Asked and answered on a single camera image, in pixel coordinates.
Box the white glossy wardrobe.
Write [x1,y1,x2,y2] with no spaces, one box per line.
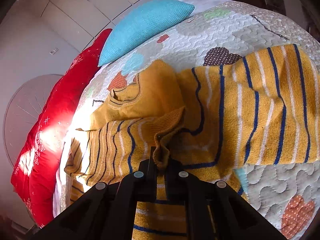
[32,0,198,53]

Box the white round headboard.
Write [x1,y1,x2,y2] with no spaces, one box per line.
[3,74,62,166]

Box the white wall socket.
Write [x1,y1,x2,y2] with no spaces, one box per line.
[50,48,59,55]

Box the red floral duvet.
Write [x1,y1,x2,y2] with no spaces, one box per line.
[11,29,112,228]

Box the patchwork heart quilt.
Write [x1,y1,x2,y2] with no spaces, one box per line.
[53,2,319,239]

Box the turquoise knit pillow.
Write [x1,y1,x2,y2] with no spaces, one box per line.
[98,0,195,67]

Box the white bed sheet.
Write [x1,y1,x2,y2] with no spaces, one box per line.
[178,0,231,17]

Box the yellow striped knit sweater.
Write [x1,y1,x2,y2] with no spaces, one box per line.
[63,43,320,240]

